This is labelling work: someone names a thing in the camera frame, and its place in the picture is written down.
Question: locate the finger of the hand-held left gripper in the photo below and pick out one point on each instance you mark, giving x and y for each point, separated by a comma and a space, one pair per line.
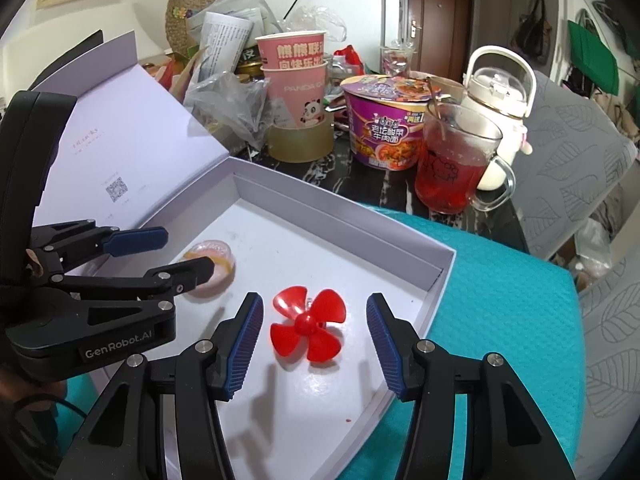
195, 270
145, 240

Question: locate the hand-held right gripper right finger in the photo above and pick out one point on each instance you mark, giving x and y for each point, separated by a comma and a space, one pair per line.
385, 345

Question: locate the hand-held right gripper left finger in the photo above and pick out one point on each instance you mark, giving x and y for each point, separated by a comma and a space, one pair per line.
247, 345

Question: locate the orange jelly cup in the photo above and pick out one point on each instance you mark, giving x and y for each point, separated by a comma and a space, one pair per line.
222, 260

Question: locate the white gift box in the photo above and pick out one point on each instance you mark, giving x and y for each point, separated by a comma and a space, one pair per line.
310, 240

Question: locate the black flat board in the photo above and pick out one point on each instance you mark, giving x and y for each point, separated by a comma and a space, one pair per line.
70, 57

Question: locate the teal table mat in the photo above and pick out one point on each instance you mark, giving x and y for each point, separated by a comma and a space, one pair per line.
500, 335

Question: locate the clear tape roll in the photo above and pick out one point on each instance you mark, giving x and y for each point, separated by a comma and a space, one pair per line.
300, 142

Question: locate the glass mug with red drink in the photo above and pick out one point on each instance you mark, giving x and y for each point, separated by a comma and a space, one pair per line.
450, 170

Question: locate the gold lid jar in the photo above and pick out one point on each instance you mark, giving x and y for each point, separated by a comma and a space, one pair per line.
250, 69

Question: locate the pink panda paper cup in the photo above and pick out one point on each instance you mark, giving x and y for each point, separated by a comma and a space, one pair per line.
295, 95

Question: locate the folded newspaper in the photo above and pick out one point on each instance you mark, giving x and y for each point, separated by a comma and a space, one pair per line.
220, 40

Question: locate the purple instant noodle bowl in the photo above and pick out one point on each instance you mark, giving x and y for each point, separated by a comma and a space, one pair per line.
385, 130

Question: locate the grey leaf-pattern chair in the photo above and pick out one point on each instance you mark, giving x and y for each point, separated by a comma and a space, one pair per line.
565, 160
615, 335

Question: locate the metal spoon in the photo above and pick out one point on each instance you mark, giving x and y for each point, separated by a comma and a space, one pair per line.
434, 102

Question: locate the grey plastic mailer bag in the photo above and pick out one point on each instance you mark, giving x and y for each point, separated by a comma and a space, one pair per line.
250, 0

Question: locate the red plastic bag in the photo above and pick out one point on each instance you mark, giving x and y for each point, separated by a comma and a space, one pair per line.
347, 55

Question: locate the crumpled clear plastic bag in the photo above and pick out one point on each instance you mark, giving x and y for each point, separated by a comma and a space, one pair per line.
315, 22

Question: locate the white teapot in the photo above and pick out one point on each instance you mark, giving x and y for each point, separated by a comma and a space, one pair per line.
495, 90

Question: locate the clear glass jar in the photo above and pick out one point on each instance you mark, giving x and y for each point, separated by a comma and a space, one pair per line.
397, 62

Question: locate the brown door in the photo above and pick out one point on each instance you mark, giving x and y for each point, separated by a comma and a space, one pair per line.
440, 10

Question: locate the dark hanging bag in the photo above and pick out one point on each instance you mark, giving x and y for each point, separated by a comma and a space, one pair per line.
532, 30

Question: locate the green tote bag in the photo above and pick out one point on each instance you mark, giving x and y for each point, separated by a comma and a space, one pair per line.
590, 55

